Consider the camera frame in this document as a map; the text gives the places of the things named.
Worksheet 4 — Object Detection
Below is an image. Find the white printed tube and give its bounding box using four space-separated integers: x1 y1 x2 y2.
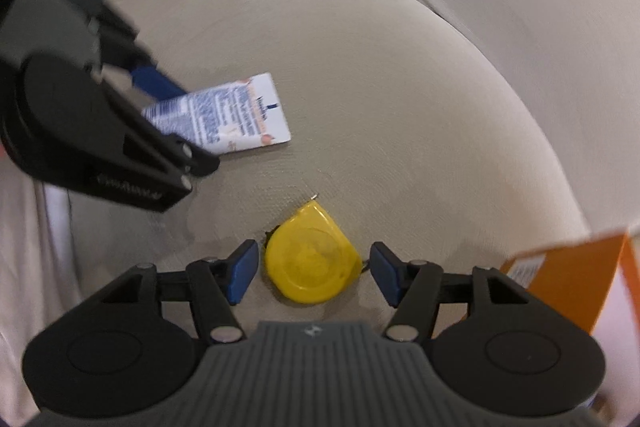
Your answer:
141 73 292 156

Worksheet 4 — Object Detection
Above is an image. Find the grey fabric sofa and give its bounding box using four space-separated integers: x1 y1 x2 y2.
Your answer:
37 0 640 338

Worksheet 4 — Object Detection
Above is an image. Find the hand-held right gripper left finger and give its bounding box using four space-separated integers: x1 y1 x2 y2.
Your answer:
101 239 261 344

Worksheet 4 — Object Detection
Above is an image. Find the pale cloth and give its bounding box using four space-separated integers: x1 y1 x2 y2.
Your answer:
0 147 76 427

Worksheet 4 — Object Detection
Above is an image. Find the orange cardboard box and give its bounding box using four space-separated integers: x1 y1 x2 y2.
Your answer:
500 231 636 338

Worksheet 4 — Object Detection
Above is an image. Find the yellow tape measure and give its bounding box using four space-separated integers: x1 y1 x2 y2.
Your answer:
263 193 363 306

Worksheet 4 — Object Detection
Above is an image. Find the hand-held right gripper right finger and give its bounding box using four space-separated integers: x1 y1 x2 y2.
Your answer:
369 242 532 342

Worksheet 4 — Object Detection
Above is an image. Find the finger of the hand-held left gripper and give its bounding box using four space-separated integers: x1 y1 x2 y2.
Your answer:
52 0 188 102
90 72 221 214

